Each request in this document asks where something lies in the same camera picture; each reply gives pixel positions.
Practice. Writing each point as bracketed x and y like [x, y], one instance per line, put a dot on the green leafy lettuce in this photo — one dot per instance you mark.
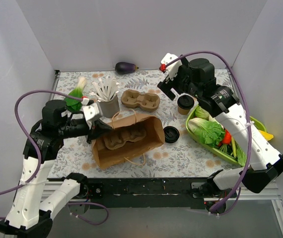
[207, 132]

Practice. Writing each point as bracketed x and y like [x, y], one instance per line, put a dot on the green vegetable tray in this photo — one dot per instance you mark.
[215, 151]

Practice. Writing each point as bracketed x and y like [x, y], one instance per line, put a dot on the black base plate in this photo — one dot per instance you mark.
[149, 192]

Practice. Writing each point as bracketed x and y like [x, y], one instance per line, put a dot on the black plastic cup lid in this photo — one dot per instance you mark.
[185, 102]

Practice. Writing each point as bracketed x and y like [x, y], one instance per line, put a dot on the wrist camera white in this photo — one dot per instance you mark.
[172, 69]
[91, 110]

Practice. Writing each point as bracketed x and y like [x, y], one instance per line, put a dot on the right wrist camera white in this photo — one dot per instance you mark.
[172, 69]

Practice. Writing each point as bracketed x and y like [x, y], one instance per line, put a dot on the brown paper bag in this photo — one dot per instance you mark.
[154, 138]

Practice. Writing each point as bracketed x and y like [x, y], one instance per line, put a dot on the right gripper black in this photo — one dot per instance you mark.
[167, 87]

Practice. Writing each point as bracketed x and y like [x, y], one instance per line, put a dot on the green bok choy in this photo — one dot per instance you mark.
[72, 104]

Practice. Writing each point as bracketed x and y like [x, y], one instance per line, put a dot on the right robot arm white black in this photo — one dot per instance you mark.
[196, 78]

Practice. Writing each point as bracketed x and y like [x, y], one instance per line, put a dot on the round green cabbage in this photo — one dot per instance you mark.
[201, 113]

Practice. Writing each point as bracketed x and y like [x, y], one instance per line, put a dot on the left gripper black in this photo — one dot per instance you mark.
[93, 130]

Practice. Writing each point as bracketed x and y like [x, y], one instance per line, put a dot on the grey straw holder cup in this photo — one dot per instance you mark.
[110, 108]

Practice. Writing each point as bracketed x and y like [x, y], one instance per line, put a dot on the yellow pepper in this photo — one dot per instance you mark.
[266, 135]

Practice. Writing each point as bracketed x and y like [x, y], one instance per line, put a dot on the aluminium frame rail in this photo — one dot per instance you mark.
[270, 192]

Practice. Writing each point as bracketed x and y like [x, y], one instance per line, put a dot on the brown paper coffee cup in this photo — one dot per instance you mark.
[182, 111]

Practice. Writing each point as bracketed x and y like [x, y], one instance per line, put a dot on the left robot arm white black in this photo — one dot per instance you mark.
[30, 216]

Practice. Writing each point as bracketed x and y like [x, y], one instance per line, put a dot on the purple eggplant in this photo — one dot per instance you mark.
[125, 68]

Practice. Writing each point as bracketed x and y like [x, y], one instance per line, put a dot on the stack of black lids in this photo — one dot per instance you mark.
[171, 134]

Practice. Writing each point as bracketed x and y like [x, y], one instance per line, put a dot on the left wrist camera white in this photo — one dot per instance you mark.
[91, 110]

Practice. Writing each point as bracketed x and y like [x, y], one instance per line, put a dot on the brown pulp cup carrier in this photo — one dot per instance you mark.
[145, 101]

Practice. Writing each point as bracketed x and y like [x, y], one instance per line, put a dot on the bundle of white straws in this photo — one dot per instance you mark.
[105, 89]

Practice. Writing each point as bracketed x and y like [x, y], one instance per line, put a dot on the red chili pepper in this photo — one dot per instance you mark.
[227, 138]

